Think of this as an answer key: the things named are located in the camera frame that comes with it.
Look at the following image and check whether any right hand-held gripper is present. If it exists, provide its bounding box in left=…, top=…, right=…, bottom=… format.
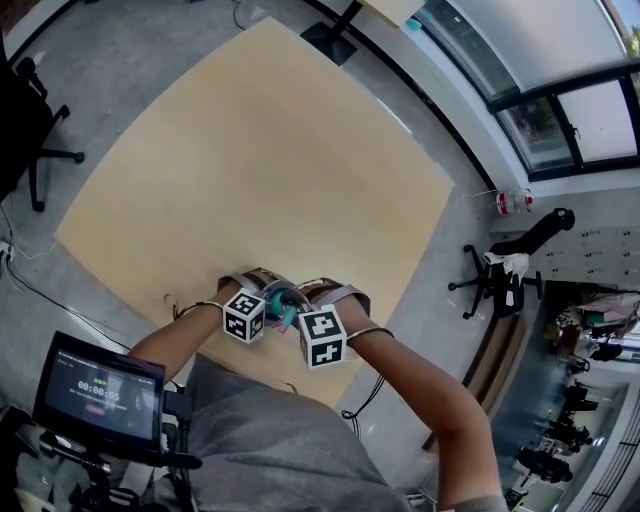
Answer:
left=298, top=283, right=371, bottom=371

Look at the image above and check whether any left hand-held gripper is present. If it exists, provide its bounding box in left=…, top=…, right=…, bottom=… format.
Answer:
left=223, top=279, right=302, bottom=344

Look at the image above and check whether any person's right forearm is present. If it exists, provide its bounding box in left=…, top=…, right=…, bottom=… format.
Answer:
left=347, top=329, right=499, bottom=512

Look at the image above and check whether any person's left forearm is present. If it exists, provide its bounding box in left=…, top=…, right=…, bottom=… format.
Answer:
left=127, top=302, right=224, bottom=384

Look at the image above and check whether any person's left hand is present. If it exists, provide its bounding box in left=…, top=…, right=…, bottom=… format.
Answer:
left=217, top=268, right=281, bottom=300

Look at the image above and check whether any person's right hand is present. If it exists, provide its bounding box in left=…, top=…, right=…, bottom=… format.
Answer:
left=298, top=278, right=370, bottom=335

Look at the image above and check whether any person's grey shirt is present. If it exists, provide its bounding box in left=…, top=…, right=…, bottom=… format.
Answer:
left=149, top=354, right=506, bottom=512

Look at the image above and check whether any black monitor screen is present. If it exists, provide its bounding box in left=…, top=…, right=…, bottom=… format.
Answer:
left=32, top=330, right=166, bottom=454

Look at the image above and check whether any stack of wooden planks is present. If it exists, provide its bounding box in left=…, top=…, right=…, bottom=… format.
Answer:
left=422, top=312, right=529, bottom=451

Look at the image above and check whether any white cloth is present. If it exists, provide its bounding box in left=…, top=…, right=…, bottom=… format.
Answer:
left=482, top=251, right=530, bottom=275

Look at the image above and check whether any clear jug with red label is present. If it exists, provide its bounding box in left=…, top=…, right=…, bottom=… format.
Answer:
left=494, top=187, right=534, bottom=216

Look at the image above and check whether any black studio equipment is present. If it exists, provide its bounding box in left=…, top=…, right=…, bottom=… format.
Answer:
left=514, top=379, right=601, bottom=486

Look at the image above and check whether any cluttered storage shelf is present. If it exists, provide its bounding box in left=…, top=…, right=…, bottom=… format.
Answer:
left=547, top=282, right=640, bottom=361

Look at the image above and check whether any white locker cabinet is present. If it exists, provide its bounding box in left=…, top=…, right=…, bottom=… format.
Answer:
left=492, top=227, right=640, bottom=286

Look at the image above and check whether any black high-back office chair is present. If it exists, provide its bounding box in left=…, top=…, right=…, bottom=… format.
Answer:
left=0, top=34, right=85, bottom=214

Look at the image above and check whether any black framed window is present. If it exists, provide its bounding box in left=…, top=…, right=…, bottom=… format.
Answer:
left=414, top=0, right=640, bottom=181

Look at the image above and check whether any black looped cable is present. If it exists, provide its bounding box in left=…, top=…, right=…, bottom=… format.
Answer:
left=341, top=372, right=386, bottom=441

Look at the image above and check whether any black floor cable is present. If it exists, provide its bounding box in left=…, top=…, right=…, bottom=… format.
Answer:
left=0, top=259, right=131, bottom=351

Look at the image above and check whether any black camera rig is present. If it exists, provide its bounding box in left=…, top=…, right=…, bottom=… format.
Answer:
left=0, top=389, right=204, bottom=512

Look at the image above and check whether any small wooden pedestal table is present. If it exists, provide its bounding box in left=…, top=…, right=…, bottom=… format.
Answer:
left=299, top=0, right=426, bottom=66

